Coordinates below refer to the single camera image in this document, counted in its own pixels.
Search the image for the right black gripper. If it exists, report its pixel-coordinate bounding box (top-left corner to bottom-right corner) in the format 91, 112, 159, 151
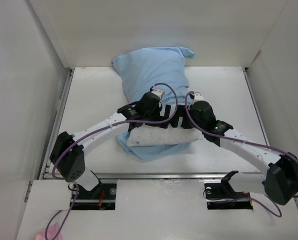
168, 104, 205, 132

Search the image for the white pillow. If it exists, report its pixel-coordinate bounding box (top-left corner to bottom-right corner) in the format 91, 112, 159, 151
127, 125, 204, 147

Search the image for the light blue pillowcase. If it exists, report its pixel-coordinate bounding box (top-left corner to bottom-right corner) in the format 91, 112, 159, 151
111, 46, 195, 161

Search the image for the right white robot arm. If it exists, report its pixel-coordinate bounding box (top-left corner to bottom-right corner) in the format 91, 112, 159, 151
171, 100, 298, 206

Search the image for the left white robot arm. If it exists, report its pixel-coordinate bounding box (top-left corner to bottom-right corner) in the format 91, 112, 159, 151
49, 89, 164, 199

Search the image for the pink plastic bag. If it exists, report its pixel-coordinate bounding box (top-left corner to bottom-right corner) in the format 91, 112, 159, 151
34, 223, 62, 240

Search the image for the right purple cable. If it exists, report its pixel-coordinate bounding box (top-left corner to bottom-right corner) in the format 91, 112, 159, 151
185, 91, 298, 218

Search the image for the purple cable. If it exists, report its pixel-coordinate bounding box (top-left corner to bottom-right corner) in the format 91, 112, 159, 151
45, 82, 179, 240
185, 91, 298, 218

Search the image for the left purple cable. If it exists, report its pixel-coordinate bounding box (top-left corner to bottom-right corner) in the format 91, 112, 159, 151
45, 82, 179, 240

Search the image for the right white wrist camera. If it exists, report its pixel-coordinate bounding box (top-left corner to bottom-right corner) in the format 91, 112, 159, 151
189, 92, 204, 103

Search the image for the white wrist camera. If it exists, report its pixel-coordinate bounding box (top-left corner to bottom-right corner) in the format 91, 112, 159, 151
150, 87, 165, 101
189, 92, 204, 103

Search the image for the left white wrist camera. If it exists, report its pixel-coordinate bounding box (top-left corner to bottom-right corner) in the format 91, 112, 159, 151
150, 87, 165, 101

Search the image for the aluminium front rail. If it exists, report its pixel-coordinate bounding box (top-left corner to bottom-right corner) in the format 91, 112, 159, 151
42, 171, 264, 181

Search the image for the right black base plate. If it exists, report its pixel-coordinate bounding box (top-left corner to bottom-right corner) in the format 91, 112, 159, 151
203, 182, 253, 210

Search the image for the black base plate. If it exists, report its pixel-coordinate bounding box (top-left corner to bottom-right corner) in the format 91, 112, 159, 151
203, 182, 253, 210
68, 183, 117, 211

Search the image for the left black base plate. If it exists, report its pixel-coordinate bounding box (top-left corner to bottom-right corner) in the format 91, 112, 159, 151
68, 183, 117, 211

